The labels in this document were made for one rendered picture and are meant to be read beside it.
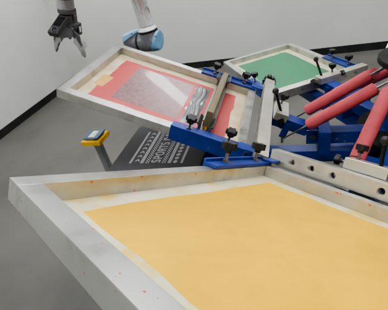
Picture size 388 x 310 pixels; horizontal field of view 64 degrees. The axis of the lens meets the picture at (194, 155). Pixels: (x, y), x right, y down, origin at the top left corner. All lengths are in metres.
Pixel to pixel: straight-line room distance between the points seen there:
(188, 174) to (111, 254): 0.42
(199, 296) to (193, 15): 5.11
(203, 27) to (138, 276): 5.13
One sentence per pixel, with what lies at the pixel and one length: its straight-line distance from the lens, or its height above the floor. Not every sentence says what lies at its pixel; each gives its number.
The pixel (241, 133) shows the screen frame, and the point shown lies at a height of 1.12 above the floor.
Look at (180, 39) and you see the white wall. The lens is 5.51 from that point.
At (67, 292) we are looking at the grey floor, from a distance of 2.51.
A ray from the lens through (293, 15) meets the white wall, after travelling 5.20.
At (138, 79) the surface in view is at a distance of 1.58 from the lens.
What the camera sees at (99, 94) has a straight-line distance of 1.42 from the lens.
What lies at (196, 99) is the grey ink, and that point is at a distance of 1.50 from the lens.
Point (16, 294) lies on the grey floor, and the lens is 2.75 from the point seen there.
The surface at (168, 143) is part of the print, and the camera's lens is 1.67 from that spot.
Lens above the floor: 1.81
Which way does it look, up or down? 34 degrees down
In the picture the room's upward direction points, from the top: 13 degrees counter-clockwise
